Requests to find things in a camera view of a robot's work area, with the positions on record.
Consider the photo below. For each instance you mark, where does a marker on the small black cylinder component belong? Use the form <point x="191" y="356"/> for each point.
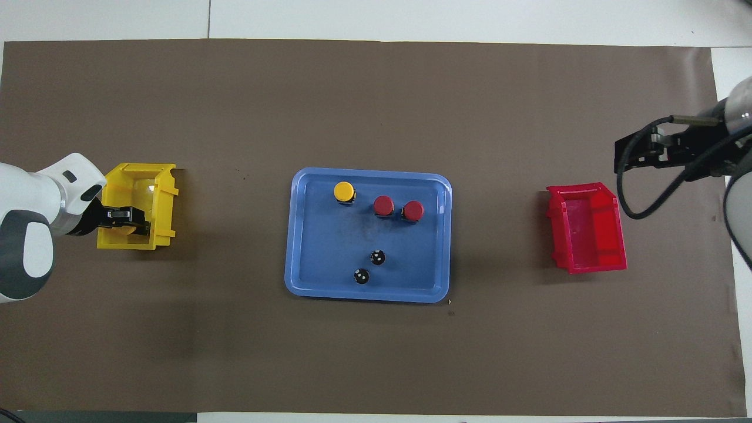
<point x="378" y="257"/>
<point x="361" y="276"/>

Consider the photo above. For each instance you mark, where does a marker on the brown paper table mat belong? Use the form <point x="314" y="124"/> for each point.
<point x="235" y="352"/>

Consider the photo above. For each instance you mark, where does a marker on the red plastic storage bin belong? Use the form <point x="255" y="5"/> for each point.
<point x="587" y="235"/>

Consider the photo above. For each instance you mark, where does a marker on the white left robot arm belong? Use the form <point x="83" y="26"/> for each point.
<point x="29" y="235"/>

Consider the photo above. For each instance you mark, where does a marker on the yellow plastic storage bin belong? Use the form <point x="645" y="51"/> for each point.
<point x="164" y="200"/>

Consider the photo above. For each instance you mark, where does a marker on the blue plastic tray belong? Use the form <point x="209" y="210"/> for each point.
<point x="329" y="247"/>

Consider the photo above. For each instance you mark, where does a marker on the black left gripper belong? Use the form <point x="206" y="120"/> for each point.
<point x="94" y="220"/>

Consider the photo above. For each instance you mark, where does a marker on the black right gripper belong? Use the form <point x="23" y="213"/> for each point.
<point x="699" y="147"/>

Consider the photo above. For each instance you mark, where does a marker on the red push button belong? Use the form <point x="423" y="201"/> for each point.
<point x="383" y="205"/>
<point x="413" y="210"/>

